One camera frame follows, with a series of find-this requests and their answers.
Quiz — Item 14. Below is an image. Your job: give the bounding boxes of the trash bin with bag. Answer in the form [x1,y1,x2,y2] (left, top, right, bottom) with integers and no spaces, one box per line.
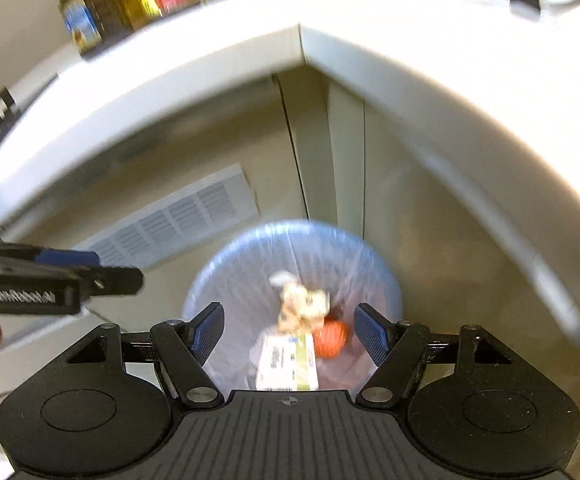
[183,220,403,393]

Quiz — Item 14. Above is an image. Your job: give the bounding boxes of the brown paper bag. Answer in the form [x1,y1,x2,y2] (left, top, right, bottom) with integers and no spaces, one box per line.
[268,271,330,335]

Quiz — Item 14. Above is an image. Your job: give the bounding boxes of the cabinet floor vent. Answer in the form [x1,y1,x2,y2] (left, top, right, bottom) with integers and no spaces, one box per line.
[74,164,259,271]

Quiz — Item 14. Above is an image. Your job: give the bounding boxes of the dark soy sauce bottle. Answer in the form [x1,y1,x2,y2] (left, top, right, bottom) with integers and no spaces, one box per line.
[58,0,125,58]

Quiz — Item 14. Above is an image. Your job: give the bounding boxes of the white green medicine box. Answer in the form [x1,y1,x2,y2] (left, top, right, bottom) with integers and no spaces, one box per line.
[255,334,319,391]

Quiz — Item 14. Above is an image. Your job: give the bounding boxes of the orange foam net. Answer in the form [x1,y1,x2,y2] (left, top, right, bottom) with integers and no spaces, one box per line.
[311,320,349,360]

